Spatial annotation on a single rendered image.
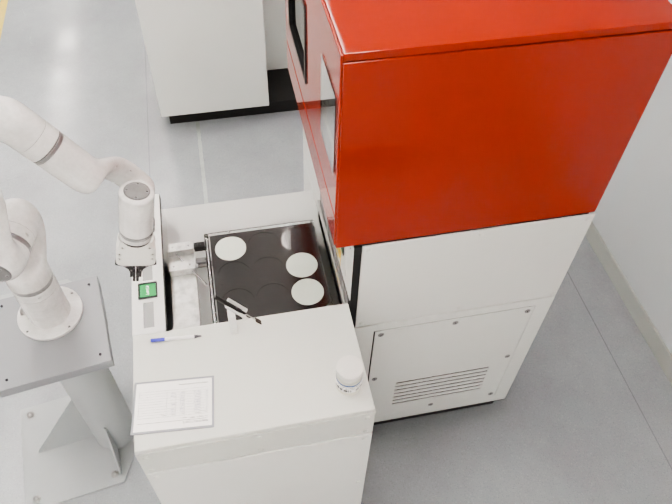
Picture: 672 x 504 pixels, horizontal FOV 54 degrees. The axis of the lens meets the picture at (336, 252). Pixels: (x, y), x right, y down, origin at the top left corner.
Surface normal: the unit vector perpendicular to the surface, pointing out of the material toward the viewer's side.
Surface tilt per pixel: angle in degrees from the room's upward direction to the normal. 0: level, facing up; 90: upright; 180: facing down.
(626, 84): 90
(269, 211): 0
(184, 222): 0
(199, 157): 0
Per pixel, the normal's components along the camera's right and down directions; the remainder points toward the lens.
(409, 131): 0.20, 0.76
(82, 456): 0.03, -0.63
